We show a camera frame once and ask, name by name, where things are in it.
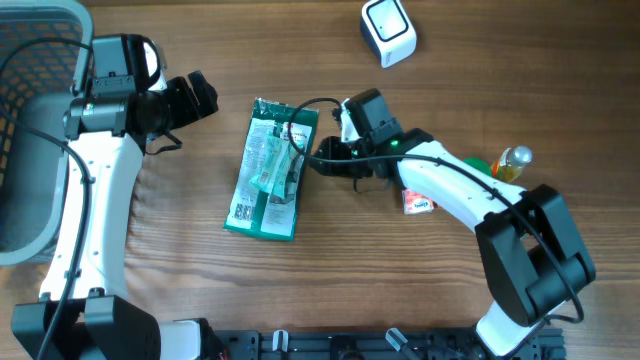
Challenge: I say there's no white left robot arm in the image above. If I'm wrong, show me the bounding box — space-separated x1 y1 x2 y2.
11 34 228 359

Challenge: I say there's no orange tissue pack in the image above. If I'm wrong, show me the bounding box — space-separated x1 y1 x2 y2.
402 189 435 215

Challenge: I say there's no green glove package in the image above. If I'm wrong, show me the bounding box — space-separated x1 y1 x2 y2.
223 98 319 241

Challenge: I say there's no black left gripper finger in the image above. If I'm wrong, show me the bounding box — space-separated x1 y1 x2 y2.
188 70 219 118
164 76 201 128

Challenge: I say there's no yellow oil bottle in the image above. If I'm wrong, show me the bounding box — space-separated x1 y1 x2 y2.
490 145 533 183

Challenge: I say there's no grey plastic basket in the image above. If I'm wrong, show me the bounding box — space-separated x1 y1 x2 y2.
1 0 94 266

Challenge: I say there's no white barcode scanner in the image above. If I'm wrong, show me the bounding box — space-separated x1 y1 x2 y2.
360 0 417 68

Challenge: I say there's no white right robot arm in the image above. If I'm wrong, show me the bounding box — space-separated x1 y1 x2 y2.
311 89 596 359

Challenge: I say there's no green lid jar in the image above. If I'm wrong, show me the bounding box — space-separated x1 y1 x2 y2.
463 158 492 177

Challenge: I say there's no light green sachet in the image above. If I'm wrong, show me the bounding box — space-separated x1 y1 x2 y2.
249 135 301 199

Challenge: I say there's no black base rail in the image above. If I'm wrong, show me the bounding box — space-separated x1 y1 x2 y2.
199 327 567 360

